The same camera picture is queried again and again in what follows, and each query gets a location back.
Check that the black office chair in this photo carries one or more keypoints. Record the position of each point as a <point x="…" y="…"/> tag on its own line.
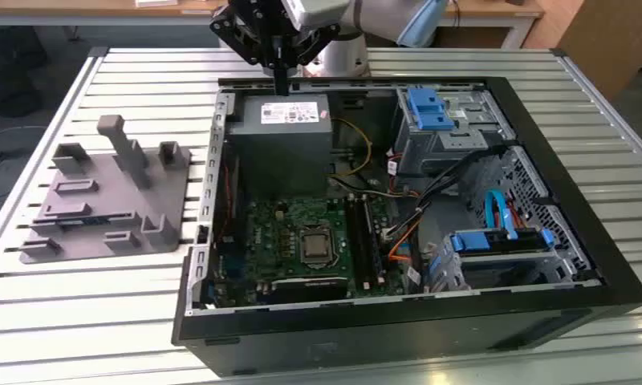
<point x="11" y="72"/>

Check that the silver CPU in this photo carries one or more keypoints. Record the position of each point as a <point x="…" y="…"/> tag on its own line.
<point x="314" y="245"/>

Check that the white box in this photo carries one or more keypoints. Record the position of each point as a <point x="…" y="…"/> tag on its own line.
<point x="158" y="3"/>

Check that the blue drive bay latch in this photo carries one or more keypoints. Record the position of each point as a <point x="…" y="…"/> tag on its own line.
<point x="428" y="108"/>

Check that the wooden desk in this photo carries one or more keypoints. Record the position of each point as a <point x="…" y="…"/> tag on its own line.
<point x="86" y="8"/>

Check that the metal disk bay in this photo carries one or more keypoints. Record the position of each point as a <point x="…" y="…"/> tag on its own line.
<point x="515" y="264"/>

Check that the metal drive cage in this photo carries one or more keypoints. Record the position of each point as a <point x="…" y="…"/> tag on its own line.
<point x="460" y="140"/>

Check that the grey parts rack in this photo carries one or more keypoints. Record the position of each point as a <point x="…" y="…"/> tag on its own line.
<point x="97" y="192"/>

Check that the black PC case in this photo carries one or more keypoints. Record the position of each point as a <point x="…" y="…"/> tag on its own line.
<point x="353" y="341"/>

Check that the hard disk in blue carrier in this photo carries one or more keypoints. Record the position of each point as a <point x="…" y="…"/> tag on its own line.
<point x="471" y="240"/>

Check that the wooden cabinet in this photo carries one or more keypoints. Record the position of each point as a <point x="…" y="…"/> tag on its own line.
<point x="611" y="40"/>

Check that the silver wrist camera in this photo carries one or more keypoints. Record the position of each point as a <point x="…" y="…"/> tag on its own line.
<point x="316" y="14"/>

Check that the grey power supply white label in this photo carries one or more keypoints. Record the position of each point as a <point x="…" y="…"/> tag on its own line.
<point x="278" y="160"/>

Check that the green motherboard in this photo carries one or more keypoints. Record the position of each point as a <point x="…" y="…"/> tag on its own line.
<point x="278" y="224"/>

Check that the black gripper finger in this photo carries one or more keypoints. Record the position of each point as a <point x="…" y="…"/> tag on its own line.
<point x="316" y="44"/>
<point x="236" y="36"/>

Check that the CPU socket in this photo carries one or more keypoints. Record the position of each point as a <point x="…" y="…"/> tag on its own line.
<point x="317" y="262"/>

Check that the installed RAM stick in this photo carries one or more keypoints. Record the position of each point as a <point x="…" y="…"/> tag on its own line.
<point x="376" y="252"/>

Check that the black graphics card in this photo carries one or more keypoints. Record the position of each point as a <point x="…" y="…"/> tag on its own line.
<point x="310" y="288"/>

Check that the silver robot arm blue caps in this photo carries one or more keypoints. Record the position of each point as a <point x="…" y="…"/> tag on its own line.
<point x="348" y="56"/>

